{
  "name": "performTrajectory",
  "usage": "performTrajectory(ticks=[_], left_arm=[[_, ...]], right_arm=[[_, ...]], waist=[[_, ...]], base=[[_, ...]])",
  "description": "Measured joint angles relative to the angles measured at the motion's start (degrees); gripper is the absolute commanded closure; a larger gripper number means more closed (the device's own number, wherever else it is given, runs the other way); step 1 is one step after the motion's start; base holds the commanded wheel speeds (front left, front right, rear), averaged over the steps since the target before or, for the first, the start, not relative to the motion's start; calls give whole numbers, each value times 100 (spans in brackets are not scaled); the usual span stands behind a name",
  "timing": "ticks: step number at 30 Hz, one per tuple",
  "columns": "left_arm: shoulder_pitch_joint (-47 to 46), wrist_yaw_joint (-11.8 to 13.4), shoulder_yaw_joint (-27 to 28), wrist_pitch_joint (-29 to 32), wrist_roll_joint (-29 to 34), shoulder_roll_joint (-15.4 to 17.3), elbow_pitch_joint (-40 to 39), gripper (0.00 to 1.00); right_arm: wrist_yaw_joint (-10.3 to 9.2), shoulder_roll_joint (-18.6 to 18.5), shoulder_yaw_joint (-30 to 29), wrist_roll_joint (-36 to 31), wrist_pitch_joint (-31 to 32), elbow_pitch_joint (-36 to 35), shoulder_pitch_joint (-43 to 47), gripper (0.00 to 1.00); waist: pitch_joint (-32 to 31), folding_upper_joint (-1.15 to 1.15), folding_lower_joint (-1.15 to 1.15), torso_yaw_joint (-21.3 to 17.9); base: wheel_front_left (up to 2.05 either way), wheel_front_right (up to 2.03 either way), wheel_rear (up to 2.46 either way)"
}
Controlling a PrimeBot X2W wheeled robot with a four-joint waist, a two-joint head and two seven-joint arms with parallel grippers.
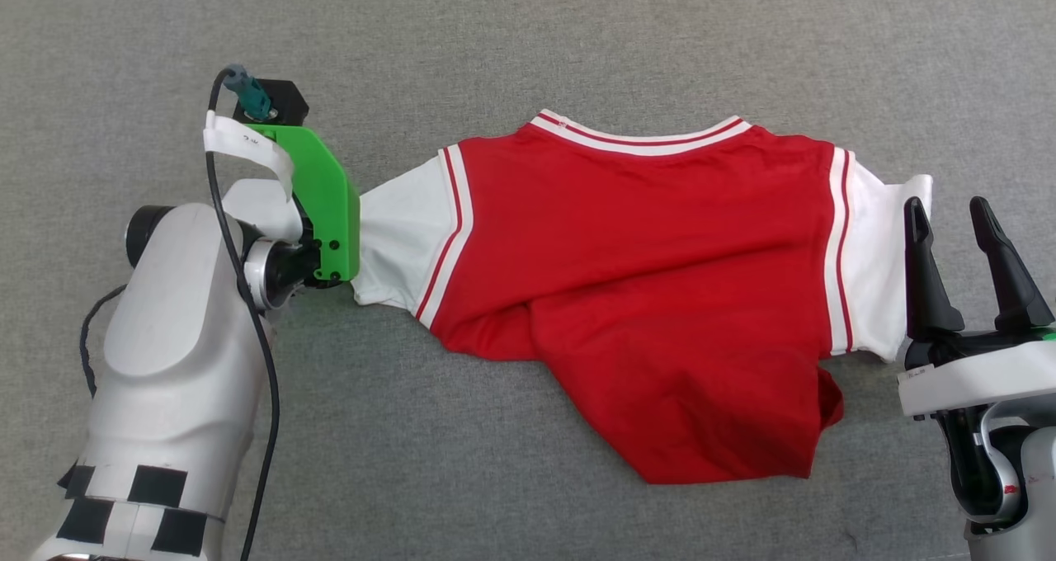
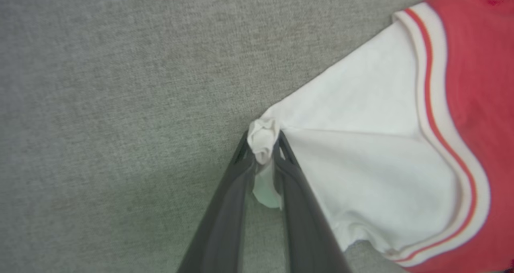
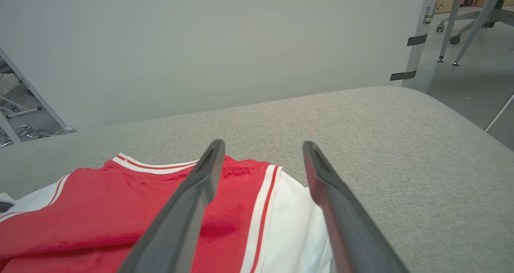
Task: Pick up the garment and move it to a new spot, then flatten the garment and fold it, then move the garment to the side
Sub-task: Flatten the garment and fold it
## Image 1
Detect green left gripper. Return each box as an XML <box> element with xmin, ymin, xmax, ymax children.
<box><xmin>247</xmin><ymin>124</ymin><xmax>361</xmax><ymax>285</ymax></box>

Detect red and white t-shirt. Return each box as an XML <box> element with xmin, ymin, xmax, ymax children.
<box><xmin>351</xmin><ymin>109</ymin><xmax>935</xmax><ymax>486</ymax></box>

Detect white paper label tag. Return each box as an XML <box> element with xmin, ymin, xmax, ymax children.
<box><xmin>204</xmin><ymin>111</ymin><xmax>295</xmax><ymax>203</ymax></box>

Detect thin black cable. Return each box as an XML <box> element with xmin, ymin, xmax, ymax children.
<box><xmin>80</xmin><ymin>285</ymin><xmax>125</xmax><ymax>398</ymax></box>

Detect black cable with teal connector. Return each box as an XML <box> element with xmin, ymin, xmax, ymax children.
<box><xmin>206</xmin><ymin>64</ymin><xmax>281</xmax><ymax>561</ymax></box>

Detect grey upholstered work surface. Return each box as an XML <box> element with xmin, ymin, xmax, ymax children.
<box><xmin>0</xmin><ymin>0</ymin><xmax>1056</xmax><ymax>561</ymax></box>

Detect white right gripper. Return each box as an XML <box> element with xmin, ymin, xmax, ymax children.
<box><xmin>898</xmin><ymin>196</ymin><xmax>1056</xmax><ymax>417</ymax></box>

